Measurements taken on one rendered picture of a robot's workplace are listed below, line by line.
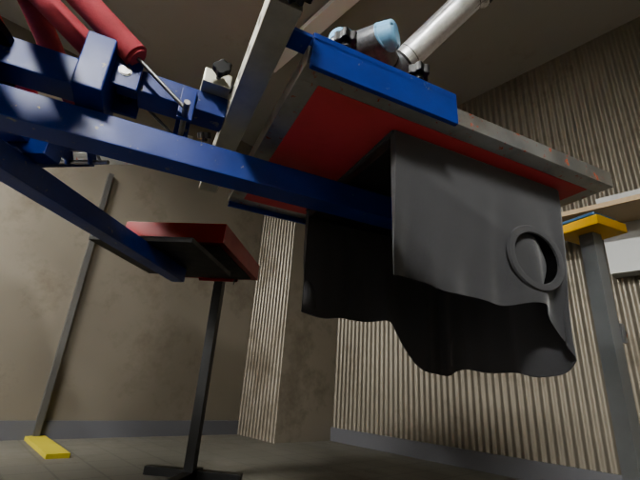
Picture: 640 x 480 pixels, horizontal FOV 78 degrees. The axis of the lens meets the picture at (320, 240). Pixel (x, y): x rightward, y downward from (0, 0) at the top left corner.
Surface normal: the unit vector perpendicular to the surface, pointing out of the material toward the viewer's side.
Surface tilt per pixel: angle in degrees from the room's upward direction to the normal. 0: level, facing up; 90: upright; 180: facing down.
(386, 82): 90
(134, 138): 90
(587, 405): 90
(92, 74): 90
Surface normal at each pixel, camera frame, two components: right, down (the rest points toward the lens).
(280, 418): 0.68, -0.22
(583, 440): -0.73, -0.29
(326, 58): 0.42, -0.29
